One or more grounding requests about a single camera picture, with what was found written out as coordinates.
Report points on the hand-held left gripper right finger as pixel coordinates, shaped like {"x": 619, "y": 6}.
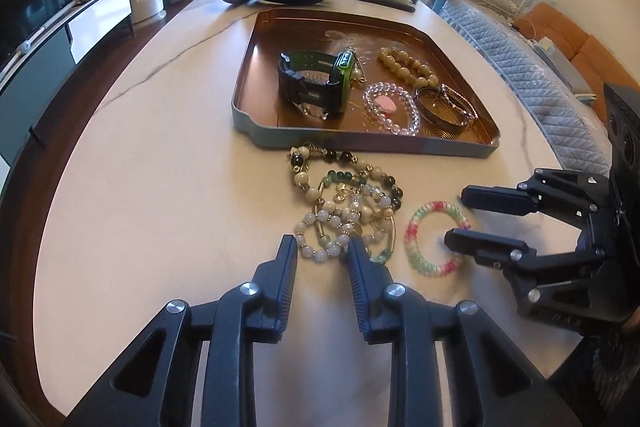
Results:
{"x": 357, "y": 277}

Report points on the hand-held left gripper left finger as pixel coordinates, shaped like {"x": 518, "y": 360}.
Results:
{"x": 287, "y": 277}

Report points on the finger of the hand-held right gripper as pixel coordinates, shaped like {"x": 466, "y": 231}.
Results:
{"x": 495, "y": 199}
{"x": 480, "y": 247}

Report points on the wide metal bangle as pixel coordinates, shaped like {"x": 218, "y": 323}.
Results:
{"x": 435, "y": 116}

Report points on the thin patterned bangle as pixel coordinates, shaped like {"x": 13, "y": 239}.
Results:
{"x": 457, "y": 99}

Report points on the green wrist watch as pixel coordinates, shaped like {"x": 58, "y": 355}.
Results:
{"x": 310, "y": 94}

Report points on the copper metal tray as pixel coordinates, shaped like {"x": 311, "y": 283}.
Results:
{"x": 280, "y": 72}

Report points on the sofa with blue quilted cover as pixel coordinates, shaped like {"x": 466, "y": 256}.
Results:
{"x": 530, "y": 72}

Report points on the orange sofa cushion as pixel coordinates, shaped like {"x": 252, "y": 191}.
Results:
{"x": 565, "y": 27}

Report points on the black remote control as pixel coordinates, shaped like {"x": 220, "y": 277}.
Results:
{"x": 385, "y": 2}

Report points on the white and grey TV cabinet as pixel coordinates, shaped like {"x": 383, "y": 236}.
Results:
{"x": 97, "y": 22}

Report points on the white rod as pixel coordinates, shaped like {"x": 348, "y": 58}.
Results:
{"x": 50, "y": 24}

